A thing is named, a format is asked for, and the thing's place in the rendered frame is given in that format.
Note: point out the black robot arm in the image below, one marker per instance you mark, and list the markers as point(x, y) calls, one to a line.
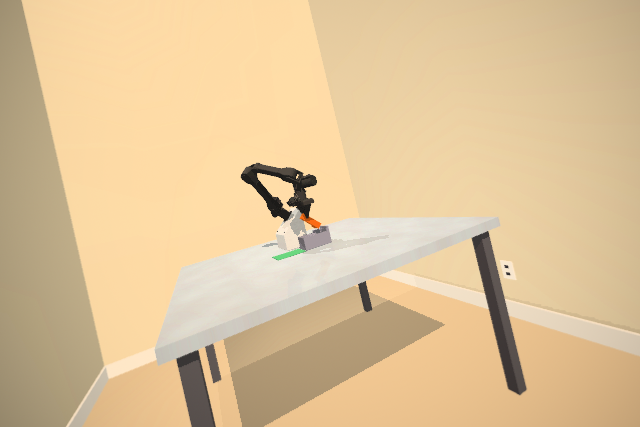
point(287, 174)

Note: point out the orange l-shaped part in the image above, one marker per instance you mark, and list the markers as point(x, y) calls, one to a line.
point(311, 221)

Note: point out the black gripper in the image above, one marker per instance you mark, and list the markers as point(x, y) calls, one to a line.
point(305, 204)

